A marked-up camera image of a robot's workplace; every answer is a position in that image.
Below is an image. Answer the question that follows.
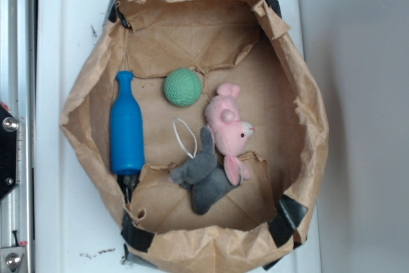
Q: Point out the green dimpled ball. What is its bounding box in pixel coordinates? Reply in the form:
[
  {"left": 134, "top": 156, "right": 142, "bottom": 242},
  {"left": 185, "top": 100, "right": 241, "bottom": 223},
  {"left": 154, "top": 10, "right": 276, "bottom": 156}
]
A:
[{"left": 164, "top": 68, "right": 203, "bottom": 107}]

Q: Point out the pink plush bunny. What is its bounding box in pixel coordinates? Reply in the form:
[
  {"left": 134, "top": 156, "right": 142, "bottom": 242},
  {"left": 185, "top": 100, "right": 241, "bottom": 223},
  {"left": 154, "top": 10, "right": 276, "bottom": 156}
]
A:
[{"left": 204, "top": 83, "right": 254, "bottom": 185}]

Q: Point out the grey plush toy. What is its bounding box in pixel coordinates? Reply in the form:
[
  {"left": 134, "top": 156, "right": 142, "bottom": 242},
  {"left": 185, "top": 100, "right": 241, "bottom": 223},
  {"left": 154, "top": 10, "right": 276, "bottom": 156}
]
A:
[{"left": 170, "top": 127, "right": 236, "bottom": 215}]

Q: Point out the blue plastic bottle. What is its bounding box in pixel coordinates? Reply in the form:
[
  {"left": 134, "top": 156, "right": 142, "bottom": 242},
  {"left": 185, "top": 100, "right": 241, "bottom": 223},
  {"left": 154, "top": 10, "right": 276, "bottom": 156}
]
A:
[{"left": 110, "top": 71, "right": 145, "bottom": 176}]

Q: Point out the brown paper bag bin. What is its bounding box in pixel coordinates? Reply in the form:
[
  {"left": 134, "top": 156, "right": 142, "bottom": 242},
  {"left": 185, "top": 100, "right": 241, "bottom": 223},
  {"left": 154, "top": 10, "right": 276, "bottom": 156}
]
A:
[{"left": 60, "top": 0, "right": 329, "bottom": 272}]

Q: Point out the white string loop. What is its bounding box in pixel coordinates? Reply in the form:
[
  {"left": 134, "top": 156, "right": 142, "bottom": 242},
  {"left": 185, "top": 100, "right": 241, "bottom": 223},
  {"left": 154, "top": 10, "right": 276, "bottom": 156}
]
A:
[{"left": 172, "top": 118, "right": 197, "bottom": 160}]

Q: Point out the black metal bracket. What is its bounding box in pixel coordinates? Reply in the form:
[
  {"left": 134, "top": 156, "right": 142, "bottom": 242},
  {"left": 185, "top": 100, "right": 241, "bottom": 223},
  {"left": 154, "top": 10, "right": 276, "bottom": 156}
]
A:
[{"left": 0, "top": 102, "right": 20, "bottom": 201}]

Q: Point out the aluminium frame rail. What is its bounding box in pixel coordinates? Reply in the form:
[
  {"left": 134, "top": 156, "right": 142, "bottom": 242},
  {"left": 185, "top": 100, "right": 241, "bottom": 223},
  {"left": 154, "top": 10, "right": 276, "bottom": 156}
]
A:
[{"left": 1, "top": 0, "right": 36, "bottom": 272}]

